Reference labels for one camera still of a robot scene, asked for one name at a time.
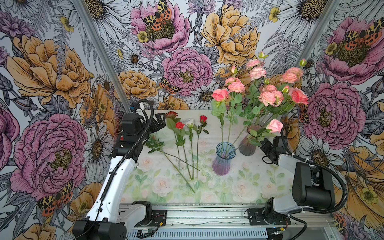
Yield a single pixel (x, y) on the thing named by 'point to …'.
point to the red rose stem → (181, 141)
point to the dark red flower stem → (171, 119)
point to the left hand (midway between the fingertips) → (158, 122)
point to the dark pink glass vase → (246, 148)
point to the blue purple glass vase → (225, 151)
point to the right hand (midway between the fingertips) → (263, 148)
